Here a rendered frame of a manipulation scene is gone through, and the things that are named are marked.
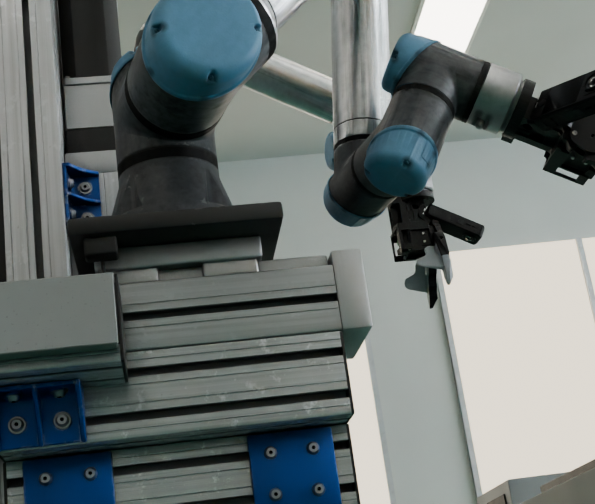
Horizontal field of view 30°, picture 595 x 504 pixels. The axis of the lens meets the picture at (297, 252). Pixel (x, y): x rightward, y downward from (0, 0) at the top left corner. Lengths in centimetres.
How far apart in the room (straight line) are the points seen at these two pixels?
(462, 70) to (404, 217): 79
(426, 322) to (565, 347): 80
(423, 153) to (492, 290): 522
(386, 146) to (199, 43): 23
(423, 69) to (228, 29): 25
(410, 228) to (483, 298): 439
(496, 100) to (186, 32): 37
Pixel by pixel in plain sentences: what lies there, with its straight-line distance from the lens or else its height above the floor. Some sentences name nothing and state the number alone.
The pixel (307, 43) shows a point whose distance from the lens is 540.
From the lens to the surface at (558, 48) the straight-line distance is 595.
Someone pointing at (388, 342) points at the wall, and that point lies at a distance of 621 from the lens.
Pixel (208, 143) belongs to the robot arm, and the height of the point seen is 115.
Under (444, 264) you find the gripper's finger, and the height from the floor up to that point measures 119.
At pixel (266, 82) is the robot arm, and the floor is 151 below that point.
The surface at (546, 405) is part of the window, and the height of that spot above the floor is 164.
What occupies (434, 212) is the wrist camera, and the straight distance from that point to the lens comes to 204.
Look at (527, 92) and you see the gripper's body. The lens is 128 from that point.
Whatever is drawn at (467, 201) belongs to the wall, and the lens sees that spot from 658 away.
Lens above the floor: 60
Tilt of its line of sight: 19 degrees up
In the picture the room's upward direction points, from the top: 8 degrees counter-clockwise
